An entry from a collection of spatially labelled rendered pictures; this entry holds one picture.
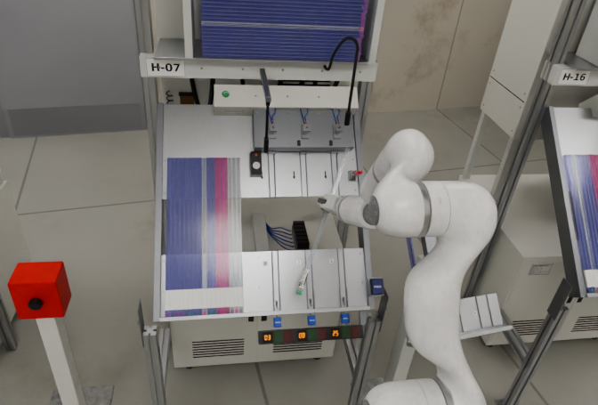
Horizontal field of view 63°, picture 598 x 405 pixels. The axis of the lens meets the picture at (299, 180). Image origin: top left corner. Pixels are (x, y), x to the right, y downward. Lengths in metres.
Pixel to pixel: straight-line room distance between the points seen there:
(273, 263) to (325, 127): 0.49
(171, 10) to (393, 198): 1.15
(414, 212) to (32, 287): 1.25
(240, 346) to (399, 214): 1.48
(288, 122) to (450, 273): 0.93
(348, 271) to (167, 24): 1.02
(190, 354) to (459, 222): 1.57
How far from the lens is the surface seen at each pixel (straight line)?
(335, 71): 1.68
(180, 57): 1.60
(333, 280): 1.64
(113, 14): 3.91
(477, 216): 0.89
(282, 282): 1.61
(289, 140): 1.63
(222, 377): 2.33
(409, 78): 4.79
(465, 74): 5.11
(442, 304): 0.90
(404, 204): 0.84
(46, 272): 1.75
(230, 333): 2.14
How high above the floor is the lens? 1.91
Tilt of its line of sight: 33 degrees down
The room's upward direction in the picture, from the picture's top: 5 degrees clockwise
